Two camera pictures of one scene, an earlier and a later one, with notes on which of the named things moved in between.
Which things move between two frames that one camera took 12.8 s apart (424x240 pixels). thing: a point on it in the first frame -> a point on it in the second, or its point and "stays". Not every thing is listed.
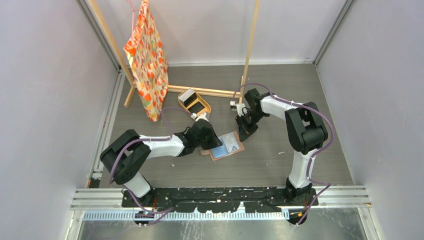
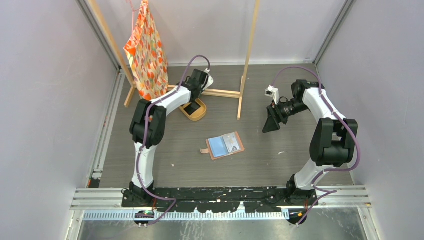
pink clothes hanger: x=133 y=17 stays
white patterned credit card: x=230 y=141 stays
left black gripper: x=215 y=141 -> x=201 y=88
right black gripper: x=245 y=130 -> x=275 y=117
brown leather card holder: x=231 y=144 stays
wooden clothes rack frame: x=130 y=81 stays
